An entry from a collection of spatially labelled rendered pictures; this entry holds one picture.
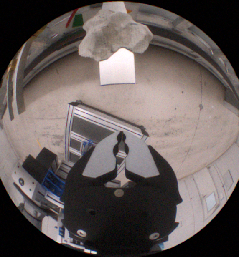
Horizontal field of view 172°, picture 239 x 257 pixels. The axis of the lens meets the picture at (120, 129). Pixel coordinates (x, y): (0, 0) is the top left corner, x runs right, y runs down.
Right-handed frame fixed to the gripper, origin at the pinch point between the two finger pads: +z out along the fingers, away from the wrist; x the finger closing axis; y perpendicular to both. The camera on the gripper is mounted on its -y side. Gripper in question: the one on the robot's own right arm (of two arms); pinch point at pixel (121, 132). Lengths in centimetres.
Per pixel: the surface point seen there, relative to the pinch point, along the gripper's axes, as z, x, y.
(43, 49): 12.6, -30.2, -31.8
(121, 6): -3.4, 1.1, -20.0
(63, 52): 66, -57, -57
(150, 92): 83, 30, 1
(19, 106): -1.7, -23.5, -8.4
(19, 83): -1.2, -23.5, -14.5
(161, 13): 18, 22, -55
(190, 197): 5, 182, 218
